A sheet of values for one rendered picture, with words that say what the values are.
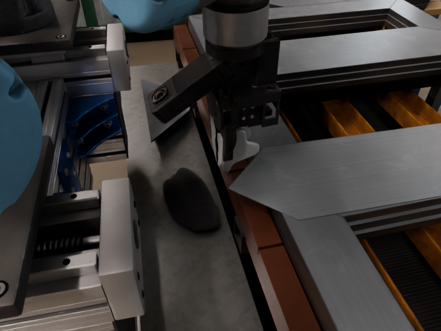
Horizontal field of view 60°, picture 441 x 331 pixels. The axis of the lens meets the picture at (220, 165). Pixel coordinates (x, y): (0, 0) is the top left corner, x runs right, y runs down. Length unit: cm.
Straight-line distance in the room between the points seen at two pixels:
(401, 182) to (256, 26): 39
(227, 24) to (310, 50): 68
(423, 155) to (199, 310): 49
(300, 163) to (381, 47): 55
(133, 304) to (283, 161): 37
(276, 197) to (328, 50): 57
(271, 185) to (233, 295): 22
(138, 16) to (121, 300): 28
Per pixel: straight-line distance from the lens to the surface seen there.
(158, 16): 32
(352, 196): 66
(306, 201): 63
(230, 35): 44
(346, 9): 140
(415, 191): 71
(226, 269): 76
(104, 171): 204
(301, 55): 106
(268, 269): 59
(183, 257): 78
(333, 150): 74
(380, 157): 75
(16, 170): 23
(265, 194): 63
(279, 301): 56
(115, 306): 45
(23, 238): 39
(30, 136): 22
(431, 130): 86
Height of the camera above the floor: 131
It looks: 42 degrees down
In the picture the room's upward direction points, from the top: straight up
